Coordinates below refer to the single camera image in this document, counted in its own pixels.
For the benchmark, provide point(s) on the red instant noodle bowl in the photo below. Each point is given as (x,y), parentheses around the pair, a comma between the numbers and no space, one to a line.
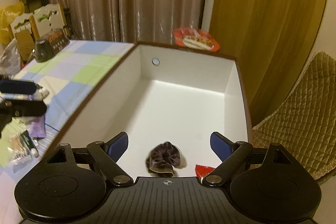
(195,39)

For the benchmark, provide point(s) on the purple cream tube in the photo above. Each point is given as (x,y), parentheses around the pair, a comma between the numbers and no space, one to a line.
(36,128)

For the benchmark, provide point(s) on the white cosmetic tube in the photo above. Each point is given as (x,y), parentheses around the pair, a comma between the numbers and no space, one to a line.
(40,94)

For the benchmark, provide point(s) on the crumpled silver plastic bag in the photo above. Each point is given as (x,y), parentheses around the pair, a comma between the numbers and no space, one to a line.
(11,59)

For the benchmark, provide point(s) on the dark hair scrunchie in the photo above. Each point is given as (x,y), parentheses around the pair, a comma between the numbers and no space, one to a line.
(163,159)

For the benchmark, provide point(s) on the brown cardboard storage box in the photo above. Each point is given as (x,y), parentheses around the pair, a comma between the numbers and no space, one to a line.
(157,94)

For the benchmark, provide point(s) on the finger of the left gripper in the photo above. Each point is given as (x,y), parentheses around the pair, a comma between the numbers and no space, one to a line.
(17,87)
(26,108)

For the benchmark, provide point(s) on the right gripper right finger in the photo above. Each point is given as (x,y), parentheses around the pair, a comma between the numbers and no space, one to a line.
(232,155)

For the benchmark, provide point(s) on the checkered tablecloth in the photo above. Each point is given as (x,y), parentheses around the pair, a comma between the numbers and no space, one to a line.
(69,77)

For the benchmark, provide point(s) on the dark green small tube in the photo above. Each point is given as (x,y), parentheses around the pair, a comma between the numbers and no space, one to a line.
(29,143)

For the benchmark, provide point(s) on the yellow plastic bag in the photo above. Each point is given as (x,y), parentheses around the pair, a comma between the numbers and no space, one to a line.
(7,16)

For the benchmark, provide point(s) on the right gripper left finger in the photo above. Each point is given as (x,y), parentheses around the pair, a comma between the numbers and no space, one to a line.
(106,156)

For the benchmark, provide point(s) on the black instant noodle bowl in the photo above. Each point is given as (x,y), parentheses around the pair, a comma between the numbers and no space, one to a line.
(49,45)

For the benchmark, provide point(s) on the quilted olive chair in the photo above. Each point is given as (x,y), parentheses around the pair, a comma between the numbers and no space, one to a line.
(305,122)

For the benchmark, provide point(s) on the red snack packet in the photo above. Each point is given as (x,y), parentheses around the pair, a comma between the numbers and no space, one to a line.
(202,171)

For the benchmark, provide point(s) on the cotton swab bag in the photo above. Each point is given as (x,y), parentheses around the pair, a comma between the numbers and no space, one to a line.
(18,148)

